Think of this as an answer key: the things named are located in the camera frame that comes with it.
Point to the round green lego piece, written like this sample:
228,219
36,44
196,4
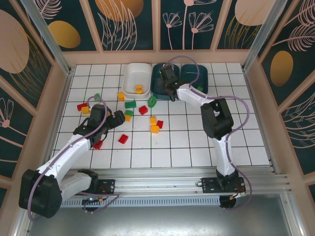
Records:
152,102

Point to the round yellow lego piece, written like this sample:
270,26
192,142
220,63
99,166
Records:
139,89

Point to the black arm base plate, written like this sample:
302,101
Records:
108,184
208,184

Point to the teal plastic container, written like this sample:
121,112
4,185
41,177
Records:
194,73
155,81

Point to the aluminium side rail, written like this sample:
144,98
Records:
250,82
68,81

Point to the wide green lego brick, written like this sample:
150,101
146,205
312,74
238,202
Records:
130,104

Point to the white plastic container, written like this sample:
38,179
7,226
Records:
137,73

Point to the yellow lego brick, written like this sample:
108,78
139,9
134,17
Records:
85,110
128,118
153,120
121,96
155,129

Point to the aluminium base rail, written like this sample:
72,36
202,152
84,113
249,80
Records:
157,179

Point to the grey metal sheet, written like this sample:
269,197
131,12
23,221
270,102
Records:
157,221

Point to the aluminium corner post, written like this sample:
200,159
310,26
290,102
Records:
48,37
259,39

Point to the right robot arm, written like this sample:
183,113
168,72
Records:
216,118

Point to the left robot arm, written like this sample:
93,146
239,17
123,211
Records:
66,152

